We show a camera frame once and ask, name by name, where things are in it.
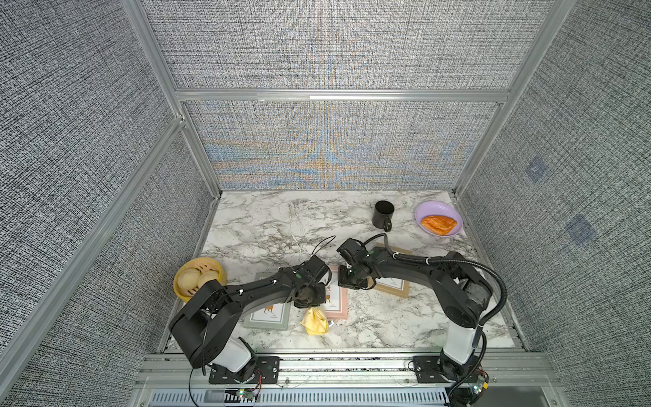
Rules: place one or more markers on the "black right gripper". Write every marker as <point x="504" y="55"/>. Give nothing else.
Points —
<point x="343" y="283"/>

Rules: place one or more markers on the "pink picture frame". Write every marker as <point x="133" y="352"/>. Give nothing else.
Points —
<point x="336" y="305"/>

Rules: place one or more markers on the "steamed bun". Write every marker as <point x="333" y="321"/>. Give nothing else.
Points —
<point x="208" y="276"/>
<point x="187" y="282"/>

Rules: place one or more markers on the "yellow bamboo steamer basket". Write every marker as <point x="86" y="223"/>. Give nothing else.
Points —
<point x="202" y="264"/>

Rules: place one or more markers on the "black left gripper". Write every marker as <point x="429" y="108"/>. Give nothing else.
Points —
<point x="321" y="298"/>

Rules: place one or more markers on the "yellow cleaning cloth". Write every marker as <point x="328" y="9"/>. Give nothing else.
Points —
<point x="315" y="322"/>

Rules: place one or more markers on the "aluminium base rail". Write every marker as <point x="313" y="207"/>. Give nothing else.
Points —
<point x="347" y="377"/>

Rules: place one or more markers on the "purple bowl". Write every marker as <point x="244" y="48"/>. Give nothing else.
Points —
<point x="438" y="208"/>

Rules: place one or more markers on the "tan wooden picture frame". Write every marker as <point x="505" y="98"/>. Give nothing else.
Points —
<point x="394" y="286"/>

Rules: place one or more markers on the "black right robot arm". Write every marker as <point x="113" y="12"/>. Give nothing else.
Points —
<point x="479" y="293"/>

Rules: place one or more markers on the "orange pastry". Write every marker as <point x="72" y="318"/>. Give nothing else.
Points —
<point x="439" y="224"/>

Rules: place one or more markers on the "left steamed bun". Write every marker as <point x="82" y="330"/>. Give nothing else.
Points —
<point x="187" y="282"/>

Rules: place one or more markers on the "right steamed bun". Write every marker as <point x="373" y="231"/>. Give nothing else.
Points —
<point x="208" y="276"/>

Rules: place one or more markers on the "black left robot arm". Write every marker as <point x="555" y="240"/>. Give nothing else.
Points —
<point x="203" y="327"/>

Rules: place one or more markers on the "black mug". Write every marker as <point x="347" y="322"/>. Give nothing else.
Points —
<point x="382" y="215"/>

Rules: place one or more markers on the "grey-green picture frame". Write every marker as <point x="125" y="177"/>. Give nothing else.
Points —
<point x="272" y="317"/>

